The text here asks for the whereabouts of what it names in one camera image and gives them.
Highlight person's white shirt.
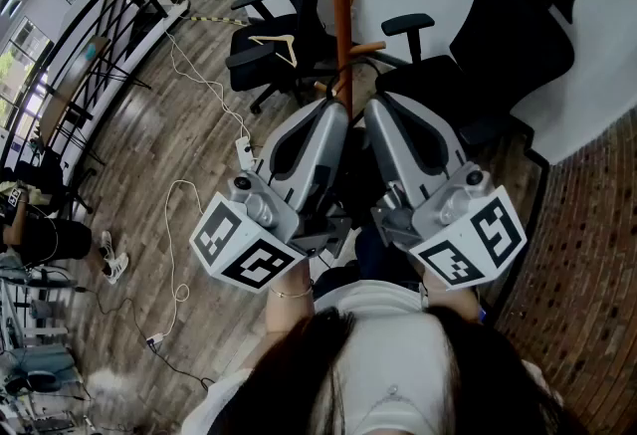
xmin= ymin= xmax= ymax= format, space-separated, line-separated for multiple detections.
xmin=181 ymin=278 xmax=563 ymax=435

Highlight wooden coat rack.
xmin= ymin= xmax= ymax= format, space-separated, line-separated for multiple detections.
xmin=306 ymin=0 xmax=389 ymax=123

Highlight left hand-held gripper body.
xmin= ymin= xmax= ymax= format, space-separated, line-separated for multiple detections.
xmin=188 ymin=98 xmax=352 ymax=295

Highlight white power strip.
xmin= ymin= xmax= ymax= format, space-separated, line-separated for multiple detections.
xmin=234 ymin=135 xmax=255 ymax=171

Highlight thin white charging cable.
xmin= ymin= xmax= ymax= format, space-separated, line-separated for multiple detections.
xmin=157 ymin=178 xmax=206 ymax=339

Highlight black metal railing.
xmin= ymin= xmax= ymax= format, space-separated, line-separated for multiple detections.
xmin=0 ymin=0 xmax=190 ymax=215

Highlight wooden clothes hanger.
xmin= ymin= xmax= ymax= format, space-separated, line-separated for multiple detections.
xmin=247 ymin=33 xmax=299 ymax=70

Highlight person's right forearm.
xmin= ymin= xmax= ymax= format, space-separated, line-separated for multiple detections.
xmin=422 ymin=271 xmax=487 ymax=325

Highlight thin gold bracelet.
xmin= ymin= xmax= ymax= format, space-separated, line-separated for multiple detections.
xmin=268 ymin=284 xmax=315 ymax=300

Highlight thin black floor cable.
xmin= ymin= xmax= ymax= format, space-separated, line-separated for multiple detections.
xmin=74 ymin=286 xmax=216 ymax=392

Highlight black office chair wide back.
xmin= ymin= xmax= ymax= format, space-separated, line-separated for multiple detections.
xmin=375 ymin=0 xmax=583 ymax=160

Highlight person's dark trousers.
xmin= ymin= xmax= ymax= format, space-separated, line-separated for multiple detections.
xmin=311 ymin=223 xmax=424 ymax=298

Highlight yellow black striped floor strip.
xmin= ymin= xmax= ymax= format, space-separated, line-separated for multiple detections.
xmin=191 ymin=14 xmax=250 ymax=28

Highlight person's left forearm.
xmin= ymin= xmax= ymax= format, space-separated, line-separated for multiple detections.
xmin=263 ymin=258 xmax=318 ymax=349

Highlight wooden table with black legs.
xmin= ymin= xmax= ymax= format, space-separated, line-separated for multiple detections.
xmin=37 ymin=35 xmax=110 ymax=148

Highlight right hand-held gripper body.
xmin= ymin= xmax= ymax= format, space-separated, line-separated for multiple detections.
xmin=362 ymin=91 xmax=529 ymax=293

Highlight grey metal equipment rack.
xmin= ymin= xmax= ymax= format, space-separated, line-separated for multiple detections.
xmin=0 ymin=263 xmax=89 ymax=435

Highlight white power strip cable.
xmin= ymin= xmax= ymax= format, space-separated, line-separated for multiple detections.
xmin=165 ymin=30 xmax=250 ymax=141

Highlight large window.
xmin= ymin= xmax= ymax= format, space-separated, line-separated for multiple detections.
xmin=0 ymin=17 xmax=54 ymax=128

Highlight black office chair low back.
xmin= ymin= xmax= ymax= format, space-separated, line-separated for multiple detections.
xmin=224 ymin=0 xmax=349 ymax=115

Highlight thin silver necklace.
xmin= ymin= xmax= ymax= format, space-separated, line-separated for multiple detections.
xmin=362 ymin=383 xmax=434 ymax=427

